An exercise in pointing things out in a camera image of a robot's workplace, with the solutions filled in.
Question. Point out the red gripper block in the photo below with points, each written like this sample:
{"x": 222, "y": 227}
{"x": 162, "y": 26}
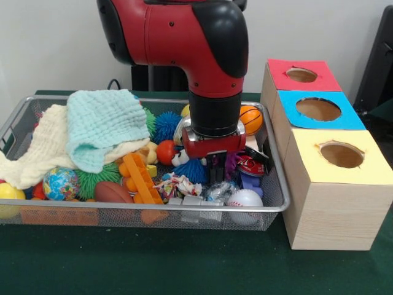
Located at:
{"x": 212, "y": 147}

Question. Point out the mint waffle cloth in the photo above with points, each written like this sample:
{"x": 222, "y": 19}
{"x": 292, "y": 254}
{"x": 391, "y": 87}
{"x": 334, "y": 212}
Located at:
{"x": 101, "y": 123}

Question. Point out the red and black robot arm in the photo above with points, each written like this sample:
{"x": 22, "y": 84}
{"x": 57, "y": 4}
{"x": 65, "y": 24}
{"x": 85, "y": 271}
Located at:
{"x": 184, "y": 37}

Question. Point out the shallow silver mesh bin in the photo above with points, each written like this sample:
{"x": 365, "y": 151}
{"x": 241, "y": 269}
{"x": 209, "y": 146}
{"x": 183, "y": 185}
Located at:
{"x": 122, "y": 218}

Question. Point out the wooden box with three holes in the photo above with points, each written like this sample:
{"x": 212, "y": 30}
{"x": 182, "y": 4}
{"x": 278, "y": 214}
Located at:
{"x": 331, "y": 215}

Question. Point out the purple spiky rubber ball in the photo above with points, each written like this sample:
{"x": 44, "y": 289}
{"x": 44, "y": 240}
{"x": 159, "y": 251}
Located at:
{"x": 233, "y": 164}

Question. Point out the blue spiky toy with eyes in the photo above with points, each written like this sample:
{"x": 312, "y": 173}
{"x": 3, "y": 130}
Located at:
{"x": 192, "y": 170}

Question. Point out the white toy baseball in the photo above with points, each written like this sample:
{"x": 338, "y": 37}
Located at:
{"x": 245, "y": 198}

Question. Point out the orange toy basketball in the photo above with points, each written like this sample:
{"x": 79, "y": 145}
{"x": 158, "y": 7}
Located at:
{"x": 253, "y": 120}

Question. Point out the blue spiky rubber ball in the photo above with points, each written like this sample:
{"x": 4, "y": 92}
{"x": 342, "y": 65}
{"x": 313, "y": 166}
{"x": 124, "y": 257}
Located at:
{"x": 167, "y": 126}

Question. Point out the orange plastic building brick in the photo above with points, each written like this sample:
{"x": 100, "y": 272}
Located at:
{"x": 142, "y": 181}

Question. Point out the dark green table cloth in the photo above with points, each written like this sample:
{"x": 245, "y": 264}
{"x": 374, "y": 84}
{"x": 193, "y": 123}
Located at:
{"x": 184, "y": 261}

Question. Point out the brown toy football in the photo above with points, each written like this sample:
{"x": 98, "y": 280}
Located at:
{"x": 112, "y": 192}

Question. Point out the globe print ball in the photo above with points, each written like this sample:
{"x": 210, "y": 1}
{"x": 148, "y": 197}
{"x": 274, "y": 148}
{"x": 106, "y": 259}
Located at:
{"x": 61, "y": 183}

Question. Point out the dark green side-table cloth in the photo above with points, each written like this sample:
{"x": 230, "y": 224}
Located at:
{"x": 383, "y": 112}

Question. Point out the cream waffle cloth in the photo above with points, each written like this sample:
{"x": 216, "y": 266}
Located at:
{"x": 40, "y": 153}

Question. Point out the black upright panel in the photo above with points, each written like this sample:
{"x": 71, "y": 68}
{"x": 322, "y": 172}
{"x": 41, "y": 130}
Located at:
{"x": 377, "y": 61}

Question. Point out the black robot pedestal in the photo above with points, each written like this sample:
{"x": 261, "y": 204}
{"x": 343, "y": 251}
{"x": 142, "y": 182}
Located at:
{"x": 165, "y": 78}

